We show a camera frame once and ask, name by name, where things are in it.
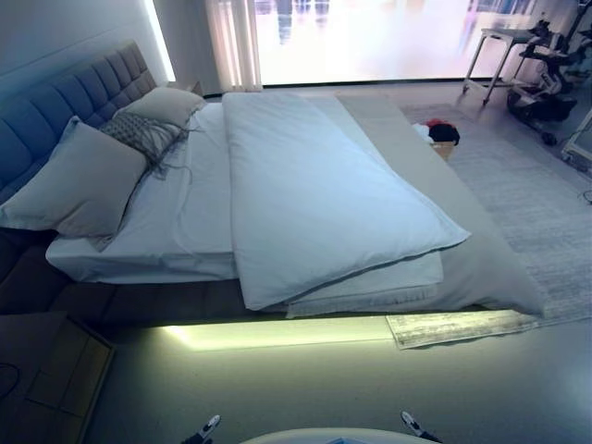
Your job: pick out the red cloth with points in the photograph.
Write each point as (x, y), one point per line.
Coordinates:
(437, 122)

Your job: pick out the robot torso white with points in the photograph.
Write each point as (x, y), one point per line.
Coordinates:
(324, 437)

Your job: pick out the robot right hand black silver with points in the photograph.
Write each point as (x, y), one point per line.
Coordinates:
(416, 426)

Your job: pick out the beige smooth bed blanket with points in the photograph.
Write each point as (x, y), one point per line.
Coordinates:
(472, 277)

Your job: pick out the vertical wall light strip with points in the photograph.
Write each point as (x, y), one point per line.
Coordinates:
(159, 41)

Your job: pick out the grey fringed cushion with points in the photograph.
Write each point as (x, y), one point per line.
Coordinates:
(134, 131)

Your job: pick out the small cardboard box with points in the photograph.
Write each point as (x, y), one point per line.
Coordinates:
(444, 151)

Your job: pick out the white sheeted mattress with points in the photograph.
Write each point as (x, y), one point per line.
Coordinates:
(185, 208)

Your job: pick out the bright large window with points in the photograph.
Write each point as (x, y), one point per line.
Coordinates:
(370, 37)

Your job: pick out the wooden nightstand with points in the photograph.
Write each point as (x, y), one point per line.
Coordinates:
(60, 370)

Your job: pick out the white side table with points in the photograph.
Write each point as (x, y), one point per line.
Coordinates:
(504, 33)

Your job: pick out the small beige pillow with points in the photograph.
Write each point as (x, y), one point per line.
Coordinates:
(162, 104)

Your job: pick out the sheer window curtain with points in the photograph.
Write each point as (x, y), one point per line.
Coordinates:
(231, 46)

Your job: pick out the large beige pillow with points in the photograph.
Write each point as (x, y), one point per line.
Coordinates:
(78, 185)

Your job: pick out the black white wheeled machine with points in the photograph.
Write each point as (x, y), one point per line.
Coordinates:
(536, 104)

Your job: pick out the grey textured floor rug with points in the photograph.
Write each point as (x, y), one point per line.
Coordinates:
(532, 208)

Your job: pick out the brown upholstered bed frame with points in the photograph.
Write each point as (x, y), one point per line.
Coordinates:
(92, 300)

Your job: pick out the white framed panel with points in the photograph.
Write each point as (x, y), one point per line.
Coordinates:
(578, 144)

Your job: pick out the robot left hand black silver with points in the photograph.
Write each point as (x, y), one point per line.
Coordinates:
(203, 428)

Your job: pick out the white cloth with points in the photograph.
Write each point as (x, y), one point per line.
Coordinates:
(422, 131)

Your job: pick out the tufted upholstered headboard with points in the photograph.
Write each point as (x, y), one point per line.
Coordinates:
(69, 88)

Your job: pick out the white duvet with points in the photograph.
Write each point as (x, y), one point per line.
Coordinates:
(314, 185)

